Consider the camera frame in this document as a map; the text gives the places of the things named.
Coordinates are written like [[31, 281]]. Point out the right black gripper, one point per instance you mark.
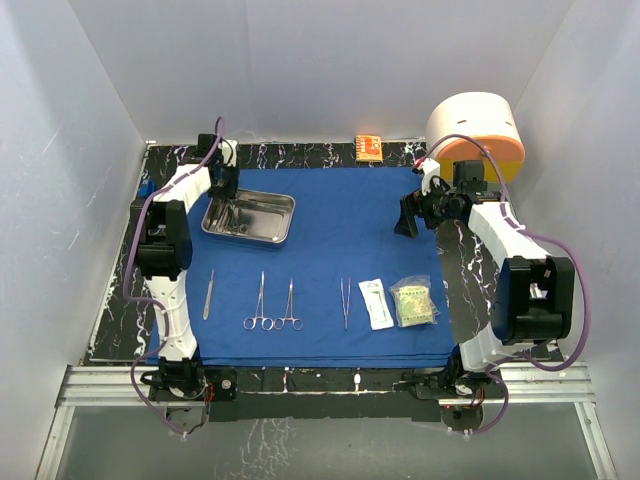
[[413, 204]]

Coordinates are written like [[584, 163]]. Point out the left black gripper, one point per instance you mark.
[[232, 190]]

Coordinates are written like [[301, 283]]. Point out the steel ring-handle scissors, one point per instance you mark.
[[289, 317], [229, 219]]

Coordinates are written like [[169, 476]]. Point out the metal instrument tray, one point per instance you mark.
[[267, 215]]

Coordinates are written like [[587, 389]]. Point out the green suture packet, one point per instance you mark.
[[413, 303]]

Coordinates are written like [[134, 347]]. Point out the blue surgical drape cloth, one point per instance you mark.
[[343, 227]]

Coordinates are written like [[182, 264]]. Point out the white packet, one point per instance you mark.
[[374, 297]]

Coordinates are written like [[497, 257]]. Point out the steel scalpel handle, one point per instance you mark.
[[208, 297]]

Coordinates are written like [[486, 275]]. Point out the pink cylindrical tissue phantom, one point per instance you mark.
[[484, 116]]

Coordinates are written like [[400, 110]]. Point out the steel forceps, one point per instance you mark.
[[345, 290]]

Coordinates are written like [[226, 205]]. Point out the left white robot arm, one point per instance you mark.
[[162, 248]]

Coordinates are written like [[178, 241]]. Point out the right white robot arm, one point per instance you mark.
[[533, 299]]

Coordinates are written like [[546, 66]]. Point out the small orange circuit board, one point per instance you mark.
[[368, 148]]

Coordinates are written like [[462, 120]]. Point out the small blue plastic clip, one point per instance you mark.
[[146, 188]]

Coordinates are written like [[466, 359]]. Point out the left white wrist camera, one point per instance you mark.
[[229, 152]]

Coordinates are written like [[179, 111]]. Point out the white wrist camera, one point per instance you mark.
[[229, 152], [427, 168]]

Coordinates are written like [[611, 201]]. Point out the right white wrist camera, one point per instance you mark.
[[427, 168]]

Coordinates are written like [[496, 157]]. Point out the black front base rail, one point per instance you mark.
[[421, 395]]

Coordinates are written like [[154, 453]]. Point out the aluminium frame extrusion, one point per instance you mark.
[[331, 424]]

